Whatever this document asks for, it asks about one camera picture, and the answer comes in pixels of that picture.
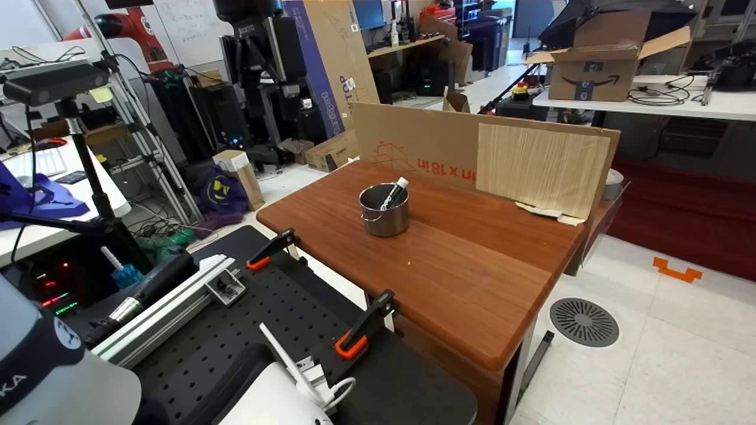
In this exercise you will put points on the black white Expo marker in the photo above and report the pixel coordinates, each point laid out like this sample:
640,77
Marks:
402,182

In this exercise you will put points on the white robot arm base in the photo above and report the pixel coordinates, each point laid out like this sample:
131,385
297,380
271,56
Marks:
47,375

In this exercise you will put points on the wooden desk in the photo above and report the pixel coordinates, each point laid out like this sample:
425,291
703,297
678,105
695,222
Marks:
468,274

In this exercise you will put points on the small steel cup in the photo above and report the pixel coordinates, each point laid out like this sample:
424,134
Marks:
389,222

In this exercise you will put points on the corrugated cardboard backdrop sheet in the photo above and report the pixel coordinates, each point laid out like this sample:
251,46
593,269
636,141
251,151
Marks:
438,145

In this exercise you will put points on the black orange clamp rear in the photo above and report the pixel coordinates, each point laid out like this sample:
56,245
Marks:
271,249

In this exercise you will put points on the black orange clamp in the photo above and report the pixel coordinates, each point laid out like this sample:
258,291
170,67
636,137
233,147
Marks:
356,340
271,249

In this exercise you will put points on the black orange clamp front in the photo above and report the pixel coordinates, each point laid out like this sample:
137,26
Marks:
356,340

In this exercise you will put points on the small cardboard box on floor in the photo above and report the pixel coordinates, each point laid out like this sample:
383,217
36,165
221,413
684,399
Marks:
242,169

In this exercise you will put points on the dark purple bag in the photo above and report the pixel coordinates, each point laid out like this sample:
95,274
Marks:
216,190

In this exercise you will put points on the tall leaning cardboard sheet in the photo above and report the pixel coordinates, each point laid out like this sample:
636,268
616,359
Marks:
344,56

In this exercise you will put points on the round floor drain grate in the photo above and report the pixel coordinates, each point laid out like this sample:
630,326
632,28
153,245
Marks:
584,322

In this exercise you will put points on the open Amazon cardboard box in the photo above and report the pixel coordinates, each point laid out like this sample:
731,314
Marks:
605,49

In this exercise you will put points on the white table at right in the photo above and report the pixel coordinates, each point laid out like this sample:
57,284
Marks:
672,98

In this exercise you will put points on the black electronics box with lights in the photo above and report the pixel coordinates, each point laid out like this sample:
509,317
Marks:
76,282

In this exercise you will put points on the blue cloth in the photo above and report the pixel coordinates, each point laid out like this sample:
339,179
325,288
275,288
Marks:
44,202

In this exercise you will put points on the silver aluminium extrusion rail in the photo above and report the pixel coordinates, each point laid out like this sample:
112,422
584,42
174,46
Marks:
140,329

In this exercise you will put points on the silver metal stand frame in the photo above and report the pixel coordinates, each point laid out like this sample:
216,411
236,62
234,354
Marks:
153,149

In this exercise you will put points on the orange floor marker bracket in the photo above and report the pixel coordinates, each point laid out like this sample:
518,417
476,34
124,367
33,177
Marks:
686,274

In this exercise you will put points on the camera on black tripod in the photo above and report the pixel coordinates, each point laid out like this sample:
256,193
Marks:
60,85

